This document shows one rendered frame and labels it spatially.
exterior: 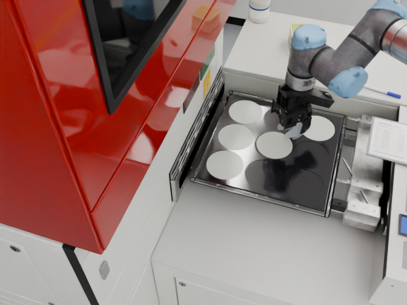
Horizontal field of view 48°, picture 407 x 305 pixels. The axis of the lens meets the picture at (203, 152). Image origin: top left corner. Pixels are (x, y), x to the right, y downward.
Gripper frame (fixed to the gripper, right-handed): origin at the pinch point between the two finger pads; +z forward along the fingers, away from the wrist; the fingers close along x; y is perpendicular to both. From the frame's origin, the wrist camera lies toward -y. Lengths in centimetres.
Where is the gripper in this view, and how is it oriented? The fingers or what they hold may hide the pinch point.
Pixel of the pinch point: (295, 134)
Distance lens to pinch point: 132.3
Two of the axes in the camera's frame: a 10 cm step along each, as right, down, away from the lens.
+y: -9.1, 3.2, -2.6
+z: 0.1, 6.5, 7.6
